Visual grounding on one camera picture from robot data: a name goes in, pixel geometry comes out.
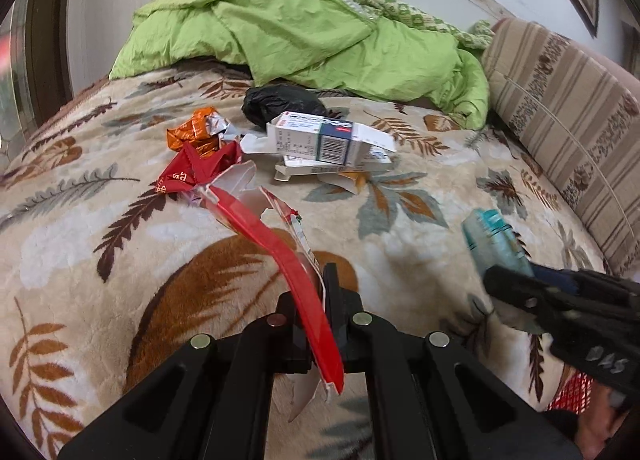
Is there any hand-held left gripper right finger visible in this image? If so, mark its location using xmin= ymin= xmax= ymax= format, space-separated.
xmin=322 ymin=263 xmax=583 ymax=460

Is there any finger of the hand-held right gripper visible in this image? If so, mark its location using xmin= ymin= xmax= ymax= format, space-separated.
xmin=530 ymin=263 xmax=640 ymax=303
xmin=482 ymin=265 xmax=581 ymax=338

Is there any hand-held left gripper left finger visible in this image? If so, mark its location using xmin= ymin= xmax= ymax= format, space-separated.
xmin=57 ymin=290 xmax=312 ymax=460

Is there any teal packet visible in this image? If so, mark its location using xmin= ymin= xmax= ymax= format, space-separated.
xmin=461 ymin=209 xmax=536 ymax=281

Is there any red mesh basket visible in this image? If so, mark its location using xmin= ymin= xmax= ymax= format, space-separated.
xmin=547 ymin=372 xmax=596 ymax=413

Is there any red carton box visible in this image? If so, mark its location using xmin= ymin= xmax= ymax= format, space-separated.
xmin=192 ymin=163 xmax=346 ymax=421

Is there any red snack wrapper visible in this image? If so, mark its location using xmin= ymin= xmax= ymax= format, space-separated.
xmin=155 ymin=140 xmax=246 ymax=196

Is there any white blue medicine box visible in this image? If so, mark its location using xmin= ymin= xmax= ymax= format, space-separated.
xmin=266 ymin=111 xmax=397 ymax=166

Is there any person's right hand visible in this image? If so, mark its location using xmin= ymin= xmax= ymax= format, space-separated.
xmin=575 ymin=385 xmax=640 ymax=451

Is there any torn white paper scrap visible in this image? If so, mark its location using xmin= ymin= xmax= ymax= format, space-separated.
xmin=320 ymin=173 xmax=371 ymax=196

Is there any striped beige cushion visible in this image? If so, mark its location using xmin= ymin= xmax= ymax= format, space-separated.
xmin=480 ymin=16 xmax=640 ymax=276

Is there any flat white box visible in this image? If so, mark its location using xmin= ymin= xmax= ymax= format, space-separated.
xmin=274 ymin=153 xmax=393 ymax=183

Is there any crumpled silver wrapper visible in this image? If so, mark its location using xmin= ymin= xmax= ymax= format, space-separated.
xmin=212 ymin=112 xmax=244 ymax=141

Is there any orange foil wrapper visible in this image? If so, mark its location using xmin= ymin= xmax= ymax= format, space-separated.
xmin=166 ymin=108 xmax=226 ymax=156

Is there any black plastic bag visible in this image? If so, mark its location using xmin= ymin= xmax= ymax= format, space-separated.
xmin=242 ymin=84 xmax=328 ymax=130

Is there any green quilt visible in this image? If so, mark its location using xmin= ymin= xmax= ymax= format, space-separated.
xmin=107 ymin=0 xmax=493 ymax=131

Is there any stained glass window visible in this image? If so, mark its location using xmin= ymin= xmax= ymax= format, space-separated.
xmin=0 ymin=0 xmax=36 ymax=156

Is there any brown wooden window frame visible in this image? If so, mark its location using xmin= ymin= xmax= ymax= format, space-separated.
xmin=25 ymin=0 xmax=78 ymax=126

